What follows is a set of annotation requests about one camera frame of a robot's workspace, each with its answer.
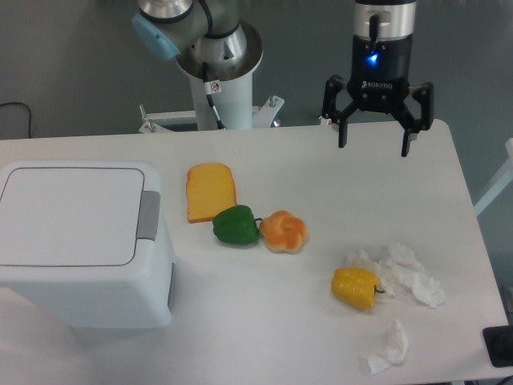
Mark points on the small crumpled white tissue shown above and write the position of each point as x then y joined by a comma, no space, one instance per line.
394,352

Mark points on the black device at edge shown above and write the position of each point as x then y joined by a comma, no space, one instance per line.
498,341

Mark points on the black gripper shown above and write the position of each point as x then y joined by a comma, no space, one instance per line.
380,76

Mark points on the large crumpled white tissue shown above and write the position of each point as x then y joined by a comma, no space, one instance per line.
397,268

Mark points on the yellow bell pepper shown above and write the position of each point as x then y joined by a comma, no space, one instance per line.
356,287

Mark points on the orange toast slice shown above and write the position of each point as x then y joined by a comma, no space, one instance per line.
210,189

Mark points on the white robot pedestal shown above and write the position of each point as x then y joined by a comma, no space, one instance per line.
220,73

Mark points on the green bell pepper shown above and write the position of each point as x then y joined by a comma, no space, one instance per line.
236,226

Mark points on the white trash can body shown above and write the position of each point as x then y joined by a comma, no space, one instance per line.
134,296

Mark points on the white trash can lid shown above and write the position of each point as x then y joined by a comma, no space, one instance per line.
69,216

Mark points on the white frame at right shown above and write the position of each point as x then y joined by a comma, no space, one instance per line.
499,181

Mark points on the braided bread roll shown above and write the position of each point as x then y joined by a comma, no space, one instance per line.
282,232

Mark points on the white levelling foot post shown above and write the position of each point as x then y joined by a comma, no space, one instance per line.
324,121

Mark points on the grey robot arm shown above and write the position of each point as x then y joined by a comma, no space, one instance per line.
168,28

